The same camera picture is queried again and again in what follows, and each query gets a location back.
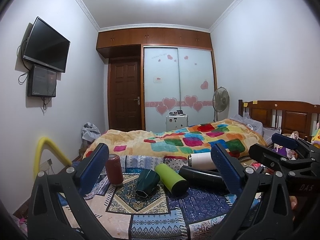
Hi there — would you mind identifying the yellow foam tube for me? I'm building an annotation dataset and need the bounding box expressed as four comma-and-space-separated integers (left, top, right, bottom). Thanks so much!
33, 137, 72, 179

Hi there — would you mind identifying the person's right hand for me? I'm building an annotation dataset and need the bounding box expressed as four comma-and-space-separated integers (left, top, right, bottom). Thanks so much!
290, 196, 297, 210

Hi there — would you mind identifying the brown wooden door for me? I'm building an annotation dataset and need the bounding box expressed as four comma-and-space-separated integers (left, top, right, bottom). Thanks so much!
107, 58, 142, 132

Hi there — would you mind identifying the white bottle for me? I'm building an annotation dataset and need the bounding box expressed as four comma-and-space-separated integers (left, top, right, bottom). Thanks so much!
188, 152, 216, 170

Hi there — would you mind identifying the white suitcase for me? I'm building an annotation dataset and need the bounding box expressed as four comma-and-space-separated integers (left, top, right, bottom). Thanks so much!
165, 109, 188, 131

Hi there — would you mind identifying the small wall monitor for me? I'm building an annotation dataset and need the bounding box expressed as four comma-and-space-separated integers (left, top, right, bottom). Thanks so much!
27, 64, 57, 98

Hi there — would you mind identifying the black wall television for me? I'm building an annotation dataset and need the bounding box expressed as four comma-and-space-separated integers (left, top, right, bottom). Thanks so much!
22, 17, 71, 73

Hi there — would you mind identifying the frosted sliding wardrobe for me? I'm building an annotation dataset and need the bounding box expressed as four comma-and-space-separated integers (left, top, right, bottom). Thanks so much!
144, 47, 215, 132

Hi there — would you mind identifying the grey pillow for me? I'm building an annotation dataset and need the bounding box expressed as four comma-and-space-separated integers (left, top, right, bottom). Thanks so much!
230, 113, 281, 145

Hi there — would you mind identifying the colourful patchwork blanket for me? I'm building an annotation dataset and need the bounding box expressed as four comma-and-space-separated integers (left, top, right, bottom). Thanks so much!
84, 119, 267, 158

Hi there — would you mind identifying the black bottle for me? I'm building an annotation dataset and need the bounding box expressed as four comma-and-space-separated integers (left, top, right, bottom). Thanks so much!
178, 165, 229, 196

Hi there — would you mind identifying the red cylindrical bottle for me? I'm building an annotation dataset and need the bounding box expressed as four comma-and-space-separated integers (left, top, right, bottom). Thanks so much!
105, 154, 124, 186

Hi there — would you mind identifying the blue patterned bed sheet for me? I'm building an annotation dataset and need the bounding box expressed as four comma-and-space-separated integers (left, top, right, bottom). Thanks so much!
84, 155, 236, 239

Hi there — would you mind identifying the wooden bed headboard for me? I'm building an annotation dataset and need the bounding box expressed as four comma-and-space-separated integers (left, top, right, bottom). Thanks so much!
238, 99, 319, 141

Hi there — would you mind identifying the grey clothes pile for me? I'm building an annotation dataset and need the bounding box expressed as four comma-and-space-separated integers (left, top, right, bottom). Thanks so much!
81, 122, 101, 144

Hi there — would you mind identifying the lime green bottle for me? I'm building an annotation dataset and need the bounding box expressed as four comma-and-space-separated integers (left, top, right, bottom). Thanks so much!
155, 163, 189, 197

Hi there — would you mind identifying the standing electric fan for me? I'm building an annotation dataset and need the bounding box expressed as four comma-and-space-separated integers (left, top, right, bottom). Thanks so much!
212, 87, 229, 121

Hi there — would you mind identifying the dark green faceted cup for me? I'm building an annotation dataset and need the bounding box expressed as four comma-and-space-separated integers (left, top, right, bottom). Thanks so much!
136, 169, 160, 198

